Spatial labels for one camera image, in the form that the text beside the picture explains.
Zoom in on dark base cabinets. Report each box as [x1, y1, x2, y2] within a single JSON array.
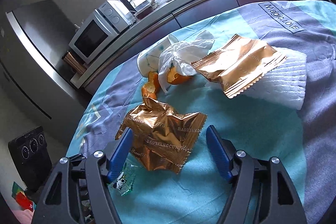
[[77, 0, 296, 94]]

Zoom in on gold snack wrapper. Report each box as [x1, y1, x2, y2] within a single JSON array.
[[115, 97, 207, 174], [191, 34, 286, 98]]

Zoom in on white foam fruit net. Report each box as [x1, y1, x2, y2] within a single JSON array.
[[243, 47, 307, 110]]

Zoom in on colourful packets on floor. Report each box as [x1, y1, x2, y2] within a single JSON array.
[[11, 181, 36, 212]]

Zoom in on silver refrigerator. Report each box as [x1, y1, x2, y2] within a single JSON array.
[[1, 0, 92, 145]]

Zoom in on teal patterned tablecloth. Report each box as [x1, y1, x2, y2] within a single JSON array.
[[65, 0, 336, 224]]

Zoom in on small orange peel piece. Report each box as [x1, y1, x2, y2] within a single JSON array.
[[141, 72, 161, 100]]

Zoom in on black box with dials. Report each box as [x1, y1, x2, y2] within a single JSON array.
[[8, 126, 52, 193]]

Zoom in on small clear candy wrapper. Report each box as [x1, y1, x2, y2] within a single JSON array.
[[108, 159, 139, 196]]

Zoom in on white tissue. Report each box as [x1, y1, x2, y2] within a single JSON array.
[[158, 31, 215, 94]]

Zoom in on glass electric kettle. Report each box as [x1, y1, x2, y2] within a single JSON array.
[[127, 0, 157, 19]]

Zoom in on white microwave oven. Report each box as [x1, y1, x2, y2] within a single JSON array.
[[69, 0, 135, 64]]

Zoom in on white paper cup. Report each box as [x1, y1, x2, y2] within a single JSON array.
[[137, 34, 179, 77]]

